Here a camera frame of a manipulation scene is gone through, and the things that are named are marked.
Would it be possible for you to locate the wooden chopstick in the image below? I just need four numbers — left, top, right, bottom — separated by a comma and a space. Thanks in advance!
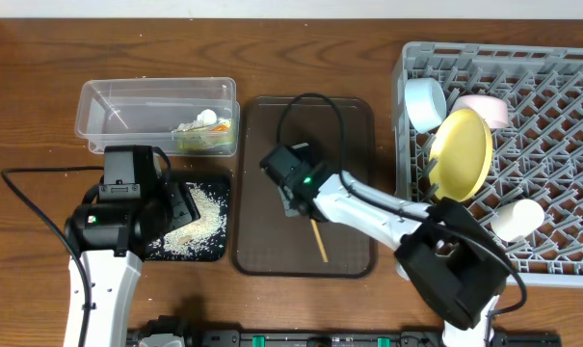
310, 219, 329, 263

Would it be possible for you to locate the colourful snack wrapper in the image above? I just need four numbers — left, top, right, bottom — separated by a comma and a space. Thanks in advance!
172, 120, 234, 150

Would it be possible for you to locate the rice pile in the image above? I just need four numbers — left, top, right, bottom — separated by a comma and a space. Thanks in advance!
148, 181, 228, 257

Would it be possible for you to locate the light blue bowl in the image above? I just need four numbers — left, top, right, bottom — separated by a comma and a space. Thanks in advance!
404, 78, 447, 133

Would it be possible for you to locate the yellow plate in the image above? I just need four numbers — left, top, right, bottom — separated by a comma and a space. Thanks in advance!
429, 109, 493, 202

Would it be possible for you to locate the white rice bowl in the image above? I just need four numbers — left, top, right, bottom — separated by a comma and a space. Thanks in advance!
451, 94, 509, 129

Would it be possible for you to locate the small white green cup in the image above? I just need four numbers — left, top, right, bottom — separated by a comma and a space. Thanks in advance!
490, 199, 544, 242

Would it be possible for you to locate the white napkin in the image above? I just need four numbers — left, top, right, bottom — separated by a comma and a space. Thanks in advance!
174, 109, 218, 132

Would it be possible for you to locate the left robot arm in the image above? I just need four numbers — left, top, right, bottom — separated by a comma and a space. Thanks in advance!
64, 145, 200, 346

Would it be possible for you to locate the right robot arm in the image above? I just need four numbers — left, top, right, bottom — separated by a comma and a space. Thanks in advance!
259, 144, 527, 346

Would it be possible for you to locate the black waste tray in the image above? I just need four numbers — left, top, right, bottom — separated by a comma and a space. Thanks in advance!
141, 169, 232, 263

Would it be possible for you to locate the grey dishwasher rack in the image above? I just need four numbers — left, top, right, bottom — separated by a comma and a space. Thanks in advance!
392, 41, 583, 288

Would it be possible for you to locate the brown serving tray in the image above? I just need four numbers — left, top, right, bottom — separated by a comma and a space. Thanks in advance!
231, 96, 377, 279

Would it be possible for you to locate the clear plastic bin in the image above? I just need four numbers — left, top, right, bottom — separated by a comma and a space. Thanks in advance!
75, 77, 240, 157

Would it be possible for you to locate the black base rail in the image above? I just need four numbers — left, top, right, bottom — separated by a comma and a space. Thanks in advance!
126, 315, 562, 347

